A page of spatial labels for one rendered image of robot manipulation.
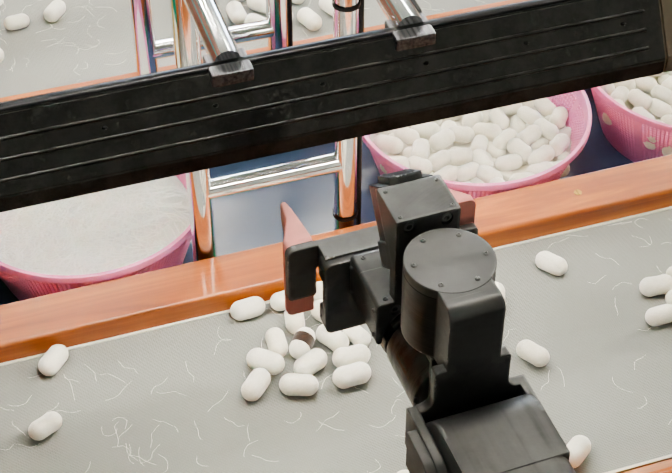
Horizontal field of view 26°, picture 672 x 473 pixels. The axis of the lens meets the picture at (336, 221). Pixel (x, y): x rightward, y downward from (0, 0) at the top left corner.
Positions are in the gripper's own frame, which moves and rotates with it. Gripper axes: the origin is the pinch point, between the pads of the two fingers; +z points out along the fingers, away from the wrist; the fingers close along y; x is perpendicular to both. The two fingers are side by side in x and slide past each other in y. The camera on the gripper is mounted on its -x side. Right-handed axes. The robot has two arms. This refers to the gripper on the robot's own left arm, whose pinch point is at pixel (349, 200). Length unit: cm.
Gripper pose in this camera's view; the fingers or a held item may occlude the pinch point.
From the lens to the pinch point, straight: 106.6
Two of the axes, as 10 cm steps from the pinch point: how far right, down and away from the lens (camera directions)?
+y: -9.4, 2.3, -2.5
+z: -3.4, -6.3, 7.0
